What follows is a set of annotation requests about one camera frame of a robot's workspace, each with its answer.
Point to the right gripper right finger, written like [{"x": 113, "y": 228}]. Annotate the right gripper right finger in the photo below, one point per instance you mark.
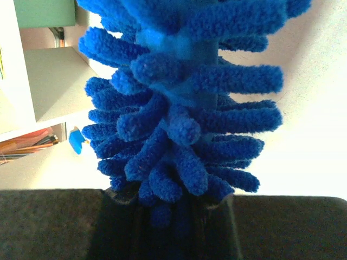
[{"x": 276, "y": 227}]

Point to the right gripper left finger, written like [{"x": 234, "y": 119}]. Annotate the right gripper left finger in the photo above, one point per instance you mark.
[{"x": 66, "y": 224}]

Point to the blue microfiber duster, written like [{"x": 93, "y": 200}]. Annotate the blue microfiber duster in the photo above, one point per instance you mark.
[{"x": 166, "y": 119}]

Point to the white bookshelf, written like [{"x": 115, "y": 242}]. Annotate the white bookshelf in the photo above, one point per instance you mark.
[{"x": 42, "y": 74}]

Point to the blue small box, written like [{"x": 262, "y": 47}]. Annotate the blue small box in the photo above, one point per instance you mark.
[{"x": 76, "y": 140}]

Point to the green desk organizer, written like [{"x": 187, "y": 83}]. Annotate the green desk organizer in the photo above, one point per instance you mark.
[{"x": 45, "y": 13}]

